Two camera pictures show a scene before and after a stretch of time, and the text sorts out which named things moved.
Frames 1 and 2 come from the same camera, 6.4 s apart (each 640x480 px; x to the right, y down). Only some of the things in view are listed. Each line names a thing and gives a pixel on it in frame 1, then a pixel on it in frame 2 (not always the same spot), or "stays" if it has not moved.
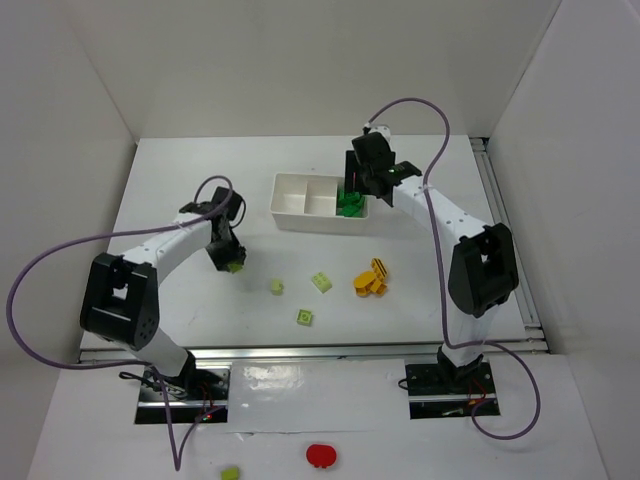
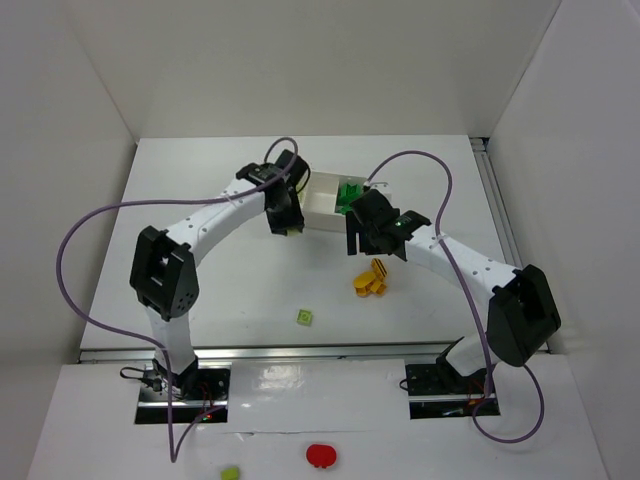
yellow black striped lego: (378, 267) stays
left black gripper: (226, 253) → (282, 212)
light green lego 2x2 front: (304, 317) stays
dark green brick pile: (346, 199) stays
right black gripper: (353, 177) → (364, 220)
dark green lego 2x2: (350, 210) stays
